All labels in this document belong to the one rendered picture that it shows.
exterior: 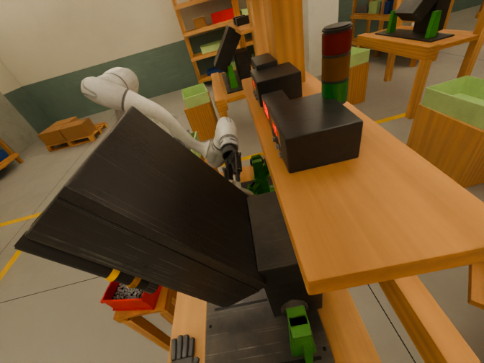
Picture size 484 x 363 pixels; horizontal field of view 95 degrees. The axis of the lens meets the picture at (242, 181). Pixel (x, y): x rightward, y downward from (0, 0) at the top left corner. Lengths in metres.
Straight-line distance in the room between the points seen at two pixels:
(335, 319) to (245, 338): 0.33
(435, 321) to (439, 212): 0.27
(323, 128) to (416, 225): 0.19
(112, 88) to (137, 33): 6.78
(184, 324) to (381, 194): 0.87
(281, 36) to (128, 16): 7.22
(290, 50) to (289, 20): 0.08
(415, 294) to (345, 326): 0.41
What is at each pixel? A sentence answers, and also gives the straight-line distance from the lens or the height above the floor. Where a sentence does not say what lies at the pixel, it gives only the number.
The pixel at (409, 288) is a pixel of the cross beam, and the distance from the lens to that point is 0.62.
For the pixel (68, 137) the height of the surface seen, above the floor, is 0.22.
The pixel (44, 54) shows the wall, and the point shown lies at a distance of 8.89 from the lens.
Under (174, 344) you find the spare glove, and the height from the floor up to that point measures 0.92.
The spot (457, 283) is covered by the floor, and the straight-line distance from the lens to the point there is 2.25.
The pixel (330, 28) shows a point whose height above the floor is 1.73.
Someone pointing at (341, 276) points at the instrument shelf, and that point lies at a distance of 0.31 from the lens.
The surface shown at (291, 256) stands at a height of 1.24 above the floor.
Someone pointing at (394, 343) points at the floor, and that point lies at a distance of 1.94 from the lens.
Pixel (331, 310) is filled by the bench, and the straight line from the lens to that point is 0.99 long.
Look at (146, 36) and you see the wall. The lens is 7.86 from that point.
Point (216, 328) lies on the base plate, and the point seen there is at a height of 0.90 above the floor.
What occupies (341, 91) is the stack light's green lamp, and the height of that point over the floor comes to 1.63.
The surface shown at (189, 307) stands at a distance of 1.07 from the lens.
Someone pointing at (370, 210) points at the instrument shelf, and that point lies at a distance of 0.37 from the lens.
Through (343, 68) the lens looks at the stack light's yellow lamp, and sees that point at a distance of 0.49.
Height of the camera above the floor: 1.81
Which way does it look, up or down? 39 degrees down
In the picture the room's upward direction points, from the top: 16 degrees counter-clockwise
